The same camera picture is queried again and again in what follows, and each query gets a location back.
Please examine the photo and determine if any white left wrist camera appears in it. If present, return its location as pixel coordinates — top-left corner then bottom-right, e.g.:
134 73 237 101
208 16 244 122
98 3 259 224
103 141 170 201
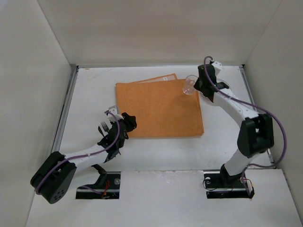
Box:
105 105 118 122

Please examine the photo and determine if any orange cloth placemat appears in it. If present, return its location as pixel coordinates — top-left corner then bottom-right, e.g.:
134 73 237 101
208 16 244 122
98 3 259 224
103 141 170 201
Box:
116 79 204 138

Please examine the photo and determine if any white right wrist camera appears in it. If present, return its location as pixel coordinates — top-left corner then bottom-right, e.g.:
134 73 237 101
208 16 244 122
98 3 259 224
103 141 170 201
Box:
210 60 223 77

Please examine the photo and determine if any clear drinking glass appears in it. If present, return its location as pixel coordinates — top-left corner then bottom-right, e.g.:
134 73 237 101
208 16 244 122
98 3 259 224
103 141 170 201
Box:
183 75 198 95

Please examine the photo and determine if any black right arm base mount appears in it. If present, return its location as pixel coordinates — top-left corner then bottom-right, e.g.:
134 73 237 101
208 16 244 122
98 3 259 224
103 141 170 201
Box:
202 166 255 199

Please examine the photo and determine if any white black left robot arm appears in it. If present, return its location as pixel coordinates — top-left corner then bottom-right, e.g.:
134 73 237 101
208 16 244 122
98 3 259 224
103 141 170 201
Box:
30 111 137 204

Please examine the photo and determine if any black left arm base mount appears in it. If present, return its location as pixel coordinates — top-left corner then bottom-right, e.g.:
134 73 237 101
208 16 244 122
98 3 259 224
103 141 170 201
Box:
75 165 121 200

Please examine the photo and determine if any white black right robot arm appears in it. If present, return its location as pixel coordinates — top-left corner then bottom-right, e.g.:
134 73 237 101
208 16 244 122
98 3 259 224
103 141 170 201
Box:
194 61 274 185

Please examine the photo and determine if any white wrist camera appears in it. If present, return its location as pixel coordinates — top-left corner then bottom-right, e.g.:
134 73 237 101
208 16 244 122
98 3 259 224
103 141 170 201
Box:
105 105 118 122
210 60 223 77

